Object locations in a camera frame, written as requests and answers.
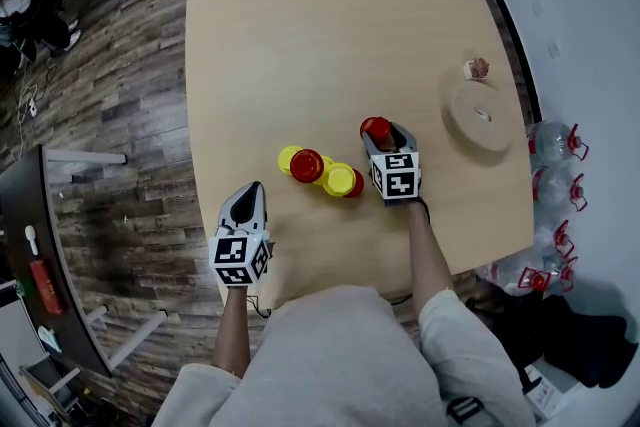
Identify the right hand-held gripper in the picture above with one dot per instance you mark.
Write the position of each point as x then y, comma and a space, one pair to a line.
395, 180

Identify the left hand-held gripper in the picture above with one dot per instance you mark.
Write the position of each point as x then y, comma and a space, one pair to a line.
232, 252

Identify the red paper cup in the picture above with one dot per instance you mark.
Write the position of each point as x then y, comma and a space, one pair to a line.
375, 127
306, 166
359, 182

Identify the yellow paper cup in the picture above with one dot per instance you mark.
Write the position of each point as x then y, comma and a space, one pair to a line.
286, 160
340, 179
328, 161

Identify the person's left forearm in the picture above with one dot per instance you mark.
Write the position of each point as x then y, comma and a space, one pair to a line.
232, 330

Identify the person's right forearm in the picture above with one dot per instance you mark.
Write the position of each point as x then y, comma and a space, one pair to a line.
430, 255

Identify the cluster of clear water jugs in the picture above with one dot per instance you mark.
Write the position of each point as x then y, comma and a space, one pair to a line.
550, 142

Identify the person's grey sweatshirt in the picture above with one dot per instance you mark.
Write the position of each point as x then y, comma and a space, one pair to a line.
350, 360

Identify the red book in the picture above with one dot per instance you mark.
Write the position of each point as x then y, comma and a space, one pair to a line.
46, 287

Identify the small white device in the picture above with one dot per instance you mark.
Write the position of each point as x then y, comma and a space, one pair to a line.
30, 237

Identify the dark table with white legs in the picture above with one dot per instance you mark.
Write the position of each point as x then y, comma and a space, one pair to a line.
25, 215

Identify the white and teal item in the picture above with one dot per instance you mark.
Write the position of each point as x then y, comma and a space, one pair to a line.
50, 339

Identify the green bottle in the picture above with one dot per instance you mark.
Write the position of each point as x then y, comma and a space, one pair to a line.
20, 288

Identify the white metal rack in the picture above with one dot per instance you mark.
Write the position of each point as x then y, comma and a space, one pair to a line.
45, 382

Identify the white printed box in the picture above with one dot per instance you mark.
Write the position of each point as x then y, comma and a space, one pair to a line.
545, 390

